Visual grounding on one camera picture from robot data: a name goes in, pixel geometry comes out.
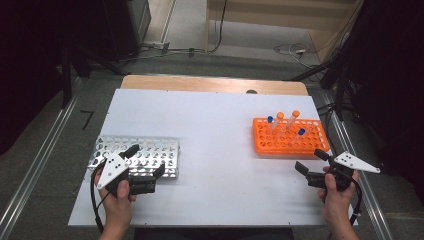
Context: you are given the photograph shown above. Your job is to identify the aluminium floor rail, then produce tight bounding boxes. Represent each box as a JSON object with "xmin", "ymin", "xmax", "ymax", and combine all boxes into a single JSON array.
[
  {"xmin": 321, "ymin": 93, "xmax": 396, "ymax": 240},
  {"xmin": 0, "ymin": 77, "xmax": 84, "ymax": 240}
]

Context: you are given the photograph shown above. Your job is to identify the grey floor cable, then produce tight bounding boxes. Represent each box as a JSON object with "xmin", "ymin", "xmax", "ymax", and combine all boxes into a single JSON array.
[{"xmin": 124, "ymin": 41, "xmax": 209, "ymax": 63}]

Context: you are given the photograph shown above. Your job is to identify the black cabinet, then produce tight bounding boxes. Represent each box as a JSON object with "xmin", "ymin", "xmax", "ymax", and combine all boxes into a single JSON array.
[{"xmin": 99, "ymin": 0, "xmax": 152, "ymax": 63}]

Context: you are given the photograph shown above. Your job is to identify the dark curtain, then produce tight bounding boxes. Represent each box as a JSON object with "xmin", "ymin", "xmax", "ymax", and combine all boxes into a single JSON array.
[
  {"xmin": 0, "ymin": 0, "xmax": 111, "ymax": 156},
  {"xmin": 328, "ymin": 0, "xmax": 424, "ymax": 204}
]

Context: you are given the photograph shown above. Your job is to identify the white cable with plug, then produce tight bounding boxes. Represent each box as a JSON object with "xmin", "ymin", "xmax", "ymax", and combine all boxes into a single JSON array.
[{"xmin": 273, "ymin": 42, "xmax": 323, "ymax": 69}]

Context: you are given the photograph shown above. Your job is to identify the hand-held gripper cable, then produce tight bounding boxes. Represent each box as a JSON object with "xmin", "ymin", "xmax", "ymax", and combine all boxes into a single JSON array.
[
  {"xmin": 344, "ymin": 173, "xmax": 364, "ymax": 228},
  {"xmin": 89, "ymin": 161, "xmax": 113, "ymax": 234}
]

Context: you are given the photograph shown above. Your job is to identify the black metal stand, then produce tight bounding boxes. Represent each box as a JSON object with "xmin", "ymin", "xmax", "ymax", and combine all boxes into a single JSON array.
[
  {"xmin": 334, "ymin": 64, "xmax": 348, "ymax": 122},
  {"xmin": 59, "ymin": 46, "xmax": 74, "ymax": 109}
]

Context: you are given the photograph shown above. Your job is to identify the person's right hand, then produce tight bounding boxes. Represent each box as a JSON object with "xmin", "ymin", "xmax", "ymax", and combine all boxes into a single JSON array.
[{"xmin": 317, "ymin": 166, "xmax": 361, "ymax": 228}]

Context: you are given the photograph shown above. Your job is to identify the black hanging cable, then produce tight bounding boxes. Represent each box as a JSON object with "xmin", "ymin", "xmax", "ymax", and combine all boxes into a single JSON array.
[{"xmin": 206, "ymin": 0, "xmax": 229, "ymax": 54}]

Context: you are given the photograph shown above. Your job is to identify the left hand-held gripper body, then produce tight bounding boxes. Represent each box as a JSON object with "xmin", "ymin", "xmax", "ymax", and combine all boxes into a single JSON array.
[{"xmin": 96, "ymin": 151, "xmax": 158, "ymax": 198}]

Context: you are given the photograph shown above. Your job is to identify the metal test tube rack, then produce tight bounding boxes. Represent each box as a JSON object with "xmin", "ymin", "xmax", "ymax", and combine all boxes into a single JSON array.
[{"xmin": 87, "ymin": 134, "xmax": 181, "ymax": 179}]

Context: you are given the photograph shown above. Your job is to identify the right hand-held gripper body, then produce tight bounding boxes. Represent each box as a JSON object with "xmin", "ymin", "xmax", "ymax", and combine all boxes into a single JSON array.
[{"xmin": 306, "ymin": 151, "xmax": 382, "ymax": 193}]

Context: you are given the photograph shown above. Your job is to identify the white table board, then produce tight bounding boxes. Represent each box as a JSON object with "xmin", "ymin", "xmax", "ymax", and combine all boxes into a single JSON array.
[{"xmin": 68, "ymin": 88, "xmax": 358, "ymax": 228}]

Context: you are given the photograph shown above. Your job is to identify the orange test tube rack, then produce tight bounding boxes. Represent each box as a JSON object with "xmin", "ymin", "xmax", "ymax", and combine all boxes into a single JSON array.
[{"xmin": 252, "ymin": 116, "xmax": 331, "ymax": 158}]

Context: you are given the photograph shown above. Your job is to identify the orange cap test tube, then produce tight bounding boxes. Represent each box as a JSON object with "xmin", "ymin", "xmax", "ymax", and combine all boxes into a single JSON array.
[
  {"xmin": 271, "ymin": 111, "xmax": 285, "ymax": 131},
  {"xmin": 284, "ymin": 109, "xmax": 301, "ymax": 132}
]

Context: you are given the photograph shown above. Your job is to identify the person's left hand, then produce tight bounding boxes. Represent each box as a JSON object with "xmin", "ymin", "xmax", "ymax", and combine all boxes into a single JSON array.
[{"xmin": 94, "ymin": 167, "xmax": 138, "ymax": 232}]

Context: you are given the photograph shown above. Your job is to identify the right hand-held gripper cable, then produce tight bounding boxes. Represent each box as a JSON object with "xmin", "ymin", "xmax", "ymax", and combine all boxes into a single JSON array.
[{"xmin": 344, "ymin": 173, "xmax": 364, "ymax": 228}]

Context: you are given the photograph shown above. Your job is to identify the person's dark clothing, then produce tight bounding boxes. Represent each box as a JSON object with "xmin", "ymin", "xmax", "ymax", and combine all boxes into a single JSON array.
[{"xmin": 134, "ymin": 228, "xmax": 294, "ymax": 240}]

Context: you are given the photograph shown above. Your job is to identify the left hand-held gripper cable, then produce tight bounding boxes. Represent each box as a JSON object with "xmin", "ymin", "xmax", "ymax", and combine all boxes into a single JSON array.
[{"xmin": 89, "ymin": 161, "xmax": 113, "ymax": 234}]

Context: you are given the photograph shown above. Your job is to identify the light wooden shelf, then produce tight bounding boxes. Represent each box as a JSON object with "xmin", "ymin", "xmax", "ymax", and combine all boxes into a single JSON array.
[{"xmin": 204, "ymin": 0, "xmax": 364, "ymax": 64}]

